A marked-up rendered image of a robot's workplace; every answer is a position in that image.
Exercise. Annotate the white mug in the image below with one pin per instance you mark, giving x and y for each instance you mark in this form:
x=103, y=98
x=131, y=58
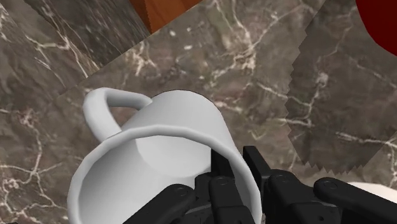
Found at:
x=173, y=118

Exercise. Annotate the dark red round object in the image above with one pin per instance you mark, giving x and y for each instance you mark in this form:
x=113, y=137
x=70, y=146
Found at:
x=383, y=21

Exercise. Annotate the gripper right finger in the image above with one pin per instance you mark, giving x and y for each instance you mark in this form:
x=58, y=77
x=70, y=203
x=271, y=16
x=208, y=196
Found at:
x=288, y=195

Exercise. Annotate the white round object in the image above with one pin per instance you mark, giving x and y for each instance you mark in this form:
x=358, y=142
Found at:
x=377, y=188

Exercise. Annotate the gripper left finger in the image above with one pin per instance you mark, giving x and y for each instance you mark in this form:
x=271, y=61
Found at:
x=225, y=195

